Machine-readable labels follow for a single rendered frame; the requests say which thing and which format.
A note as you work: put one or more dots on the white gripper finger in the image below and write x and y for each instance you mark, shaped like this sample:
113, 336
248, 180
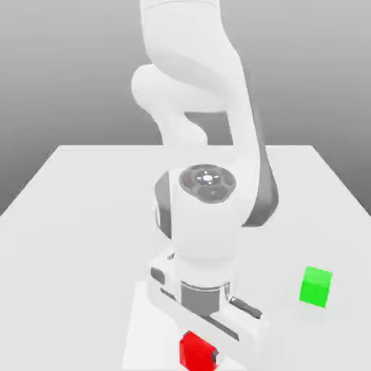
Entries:
215, 356

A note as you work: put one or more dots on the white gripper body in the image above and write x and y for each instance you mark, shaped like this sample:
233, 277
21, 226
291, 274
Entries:
249, 333

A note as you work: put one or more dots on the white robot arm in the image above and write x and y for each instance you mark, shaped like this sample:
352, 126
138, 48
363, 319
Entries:
203, 232

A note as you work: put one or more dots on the small red cube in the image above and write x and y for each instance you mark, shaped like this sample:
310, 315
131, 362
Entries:
195, 352

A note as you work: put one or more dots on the small green cube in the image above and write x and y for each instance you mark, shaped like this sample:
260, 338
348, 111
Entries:
314, 288

